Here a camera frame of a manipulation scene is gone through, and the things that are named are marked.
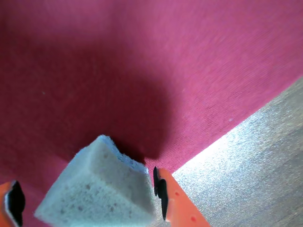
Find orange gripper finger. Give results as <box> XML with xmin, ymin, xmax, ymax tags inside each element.
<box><xmin>0</xmin><ymin>180</ymin><xmax>26</xmax><ymax>227</ymax></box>
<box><xmin>153</xmin><ymin>166</ymin><xmax>211</xmax><ymax>227</ymax></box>

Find beige sponge cube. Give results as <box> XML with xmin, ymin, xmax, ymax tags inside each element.
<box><xmin>34</xmin><ymin>134</ymin><xmax>157</xmax><ymax>227</ymax></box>

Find dark red cloth trousers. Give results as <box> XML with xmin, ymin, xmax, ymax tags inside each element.
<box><xmin>0</xmin><ymin>0</ymin><xmax>303</xmax><ymax>227</ymax></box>

